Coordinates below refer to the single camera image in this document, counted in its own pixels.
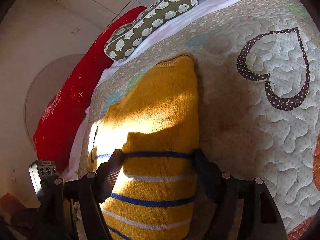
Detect yellow striped knit sweater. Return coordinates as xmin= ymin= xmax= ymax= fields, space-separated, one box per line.
xmin=88 ymin=55 xmax=199 ymax=239

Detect orange cloth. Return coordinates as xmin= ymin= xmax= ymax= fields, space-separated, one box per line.
xmin=1 ymin=193 xmax=27 ymax=219

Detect dark maroon garment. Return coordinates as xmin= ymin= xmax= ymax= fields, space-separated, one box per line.
xmin=1 ymin=208 xmax=38 ymax=239

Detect red patterned long pillow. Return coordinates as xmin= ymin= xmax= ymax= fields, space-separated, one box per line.
xmin=33 ymin=6 xmax=146 ymax=172

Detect round white headboard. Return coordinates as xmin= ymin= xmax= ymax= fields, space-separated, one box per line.
xmin=23 ymin=54 xmax=84 ymax=145

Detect quilted patchwork bedspread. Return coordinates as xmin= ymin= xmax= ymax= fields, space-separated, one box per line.
xmin=79 ymin=0 xmax=319 ymax=239

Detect green hedgehog print pillow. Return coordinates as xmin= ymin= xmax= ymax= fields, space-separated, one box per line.
xmin=104 ymin=0 xmax=199 ymax=61

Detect white pink bed sheet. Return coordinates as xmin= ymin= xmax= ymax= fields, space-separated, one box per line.
xmin=61 ymin=0 xmax=241 ymax=181

